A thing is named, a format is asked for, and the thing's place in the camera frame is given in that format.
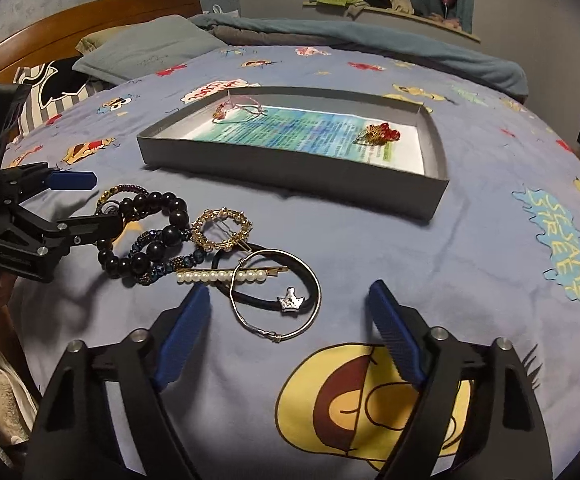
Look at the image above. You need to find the person's left hand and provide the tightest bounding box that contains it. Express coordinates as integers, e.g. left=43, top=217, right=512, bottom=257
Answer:
left=0, top=272, right=18, bottom=311

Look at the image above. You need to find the pink cord bracelet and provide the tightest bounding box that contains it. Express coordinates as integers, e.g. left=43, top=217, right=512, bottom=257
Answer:
left=212, top=94, right=268, bottom=123

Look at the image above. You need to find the black white striped pillow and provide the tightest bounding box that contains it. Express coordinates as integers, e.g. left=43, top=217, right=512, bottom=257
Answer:
left=4, top=58, right=115, bottom=143

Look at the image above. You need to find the black hair tie crown charm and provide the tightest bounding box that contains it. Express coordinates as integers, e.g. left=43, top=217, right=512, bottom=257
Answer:
left=211, top=242, right=321, bottom=318

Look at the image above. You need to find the grey blanket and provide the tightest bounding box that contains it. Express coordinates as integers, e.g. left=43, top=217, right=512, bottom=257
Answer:
left=215, top=22, right=331, bottom=48

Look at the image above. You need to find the thin wire bangle with knot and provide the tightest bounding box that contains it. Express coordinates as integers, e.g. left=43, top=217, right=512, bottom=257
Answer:
left=229, top=249, right=322, bottom=345

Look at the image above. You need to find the blue green printed paper sheet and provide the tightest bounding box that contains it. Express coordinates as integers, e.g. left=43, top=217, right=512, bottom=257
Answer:
left=182, top=104, right=428, bottom=177

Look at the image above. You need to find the grey blue pillow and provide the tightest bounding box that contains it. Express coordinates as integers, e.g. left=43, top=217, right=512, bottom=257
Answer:
left=72, top=14, right=225, bottom=83

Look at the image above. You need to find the blue blanket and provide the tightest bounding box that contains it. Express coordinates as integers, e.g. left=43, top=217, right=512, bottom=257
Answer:
left=190, top=12, right=528, bottom=103

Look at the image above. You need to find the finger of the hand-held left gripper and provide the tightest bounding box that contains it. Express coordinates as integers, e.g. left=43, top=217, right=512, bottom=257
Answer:
left=0, top=162, right=98, bottom=206
left=12, top=212, right=123, bottom=261

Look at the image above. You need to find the grey cardboard box tray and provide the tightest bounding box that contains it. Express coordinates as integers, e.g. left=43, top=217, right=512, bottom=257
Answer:
left=136, top=86, right=450, bottom=222

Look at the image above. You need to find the cartoon printed blue bedsheet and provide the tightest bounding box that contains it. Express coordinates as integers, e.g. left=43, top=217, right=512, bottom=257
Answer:
left=0, top=42, right=580, bottom=480

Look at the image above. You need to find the pearl hair clip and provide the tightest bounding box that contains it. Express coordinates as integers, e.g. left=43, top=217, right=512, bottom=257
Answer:
left=175, top=265, right=291, bottom=286

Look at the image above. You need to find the small dark bead bracelet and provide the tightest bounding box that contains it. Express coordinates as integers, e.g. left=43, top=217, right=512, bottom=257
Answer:
left=94, top=184, right=151, bottom=221

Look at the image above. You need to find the blue crystal bead bracelet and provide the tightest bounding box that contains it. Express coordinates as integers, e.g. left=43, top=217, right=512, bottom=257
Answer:
left=120, top=227, right=205, bottom=288

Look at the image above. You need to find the wooden headboard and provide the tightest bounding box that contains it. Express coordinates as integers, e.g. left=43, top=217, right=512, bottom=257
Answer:
left=0, top=0, right=205, bottom=96

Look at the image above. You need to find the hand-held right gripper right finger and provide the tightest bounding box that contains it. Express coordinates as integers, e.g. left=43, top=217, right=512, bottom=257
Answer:
left=367, top=280, right=556, bottom=480

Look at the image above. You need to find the olive pillow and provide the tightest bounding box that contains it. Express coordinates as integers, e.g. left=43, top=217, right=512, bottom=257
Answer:
left=76, top=27, right=120, bottom=56

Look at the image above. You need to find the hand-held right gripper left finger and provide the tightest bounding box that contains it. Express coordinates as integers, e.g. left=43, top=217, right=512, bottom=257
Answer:
left=22, top=285, right=211, bottom=480

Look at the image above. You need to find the large black bead bracelet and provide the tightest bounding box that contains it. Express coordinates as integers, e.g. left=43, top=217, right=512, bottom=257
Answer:
left=96, top=191, right=191, bottom=281

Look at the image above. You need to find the red bead gold brooch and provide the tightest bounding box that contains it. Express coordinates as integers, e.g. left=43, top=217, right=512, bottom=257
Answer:
left=354, top=122, right=401, bottom=147

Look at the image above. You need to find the pink cloth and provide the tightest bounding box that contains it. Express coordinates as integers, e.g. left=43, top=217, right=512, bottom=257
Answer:
left=430, top=12, right=463, bottom=31

